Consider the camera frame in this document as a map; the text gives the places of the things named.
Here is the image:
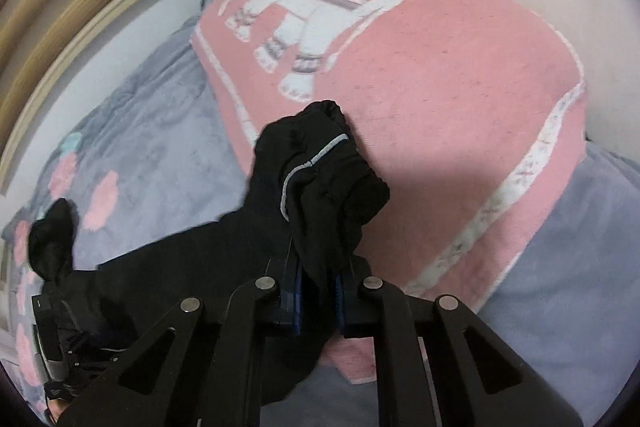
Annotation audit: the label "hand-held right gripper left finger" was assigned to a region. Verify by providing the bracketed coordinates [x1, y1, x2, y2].
[75, 232, 306, 427]

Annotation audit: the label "grey floral bed sheet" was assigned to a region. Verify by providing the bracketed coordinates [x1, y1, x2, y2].
[0, 14, 640, 427]

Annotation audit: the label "black pants with grey stripes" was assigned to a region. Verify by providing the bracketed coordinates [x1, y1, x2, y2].
[27, 99, 391, 408]

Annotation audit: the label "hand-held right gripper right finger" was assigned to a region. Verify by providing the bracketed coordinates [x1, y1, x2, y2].
[332, 257, 585, 427]

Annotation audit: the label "pink elephant print towel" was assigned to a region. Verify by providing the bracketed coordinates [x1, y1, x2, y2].
[190, 0, 587, 385]

